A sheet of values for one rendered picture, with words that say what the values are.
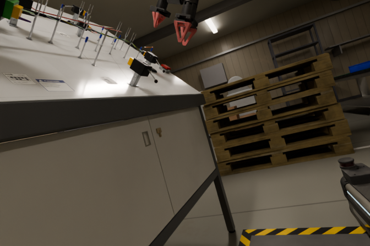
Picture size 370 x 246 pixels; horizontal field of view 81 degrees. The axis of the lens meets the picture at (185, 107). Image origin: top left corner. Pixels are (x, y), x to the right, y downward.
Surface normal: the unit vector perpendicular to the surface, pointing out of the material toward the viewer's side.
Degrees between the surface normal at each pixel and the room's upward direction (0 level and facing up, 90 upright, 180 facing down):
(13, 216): 90
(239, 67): 90
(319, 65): 90
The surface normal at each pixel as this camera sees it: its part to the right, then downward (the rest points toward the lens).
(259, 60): -0.32, 0.04
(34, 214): 0.87, -0.26
